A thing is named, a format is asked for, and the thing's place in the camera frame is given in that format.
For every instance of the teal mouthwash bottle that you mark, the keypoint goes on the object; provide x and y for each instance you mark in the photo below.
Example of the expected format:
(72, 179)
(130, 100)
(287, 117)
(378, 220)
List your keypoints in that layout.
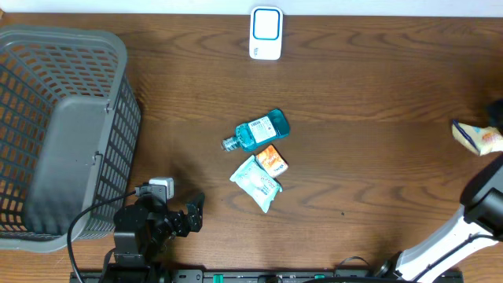
(251, 135)

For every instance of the orange small box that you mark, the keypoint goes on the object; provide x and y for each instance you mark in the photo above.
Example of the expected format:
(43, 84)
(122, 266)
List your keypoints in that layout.
(272, 162)

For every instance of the yellow snack chips bag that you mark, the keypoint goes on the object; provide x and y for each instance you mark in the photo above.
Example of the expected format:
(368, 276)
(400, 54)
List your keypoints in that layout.
(480, 141)

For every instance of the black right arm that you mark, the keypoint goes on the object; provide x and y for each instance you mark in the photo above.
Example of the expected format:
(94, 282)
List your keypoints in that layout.
(476, 224)

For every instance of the light blue candy packet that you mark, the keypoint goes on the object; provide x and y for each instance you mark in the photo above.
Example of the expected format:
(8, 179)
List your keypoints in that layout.
(256, 182)

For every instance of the white barcode scanner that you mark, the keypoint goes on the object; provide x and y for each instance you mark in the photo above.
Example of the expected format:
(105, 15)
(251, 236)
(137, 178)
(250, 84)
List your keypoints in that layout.
(265, 35)

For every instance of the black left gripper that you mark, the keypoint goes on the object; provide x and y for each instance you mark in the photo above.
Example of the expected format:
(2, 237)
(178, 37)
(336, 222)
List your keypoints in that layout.
(192, 217)

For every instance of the grey plastic mesh basket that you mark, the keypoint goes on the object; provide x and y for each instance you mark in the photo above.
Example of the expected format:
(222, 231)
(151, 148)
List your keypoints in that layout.
(69, 126)

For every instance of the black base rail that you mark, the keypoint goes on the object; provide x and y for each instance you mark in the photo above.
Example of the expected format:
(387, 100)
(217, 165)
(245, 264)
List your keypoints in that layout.
(243, 276)

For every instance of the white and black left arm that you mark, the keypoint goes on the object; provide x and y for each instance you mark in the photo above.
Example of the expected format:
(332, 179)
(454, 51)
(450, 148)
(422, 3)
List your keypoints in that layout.
(140, 260)

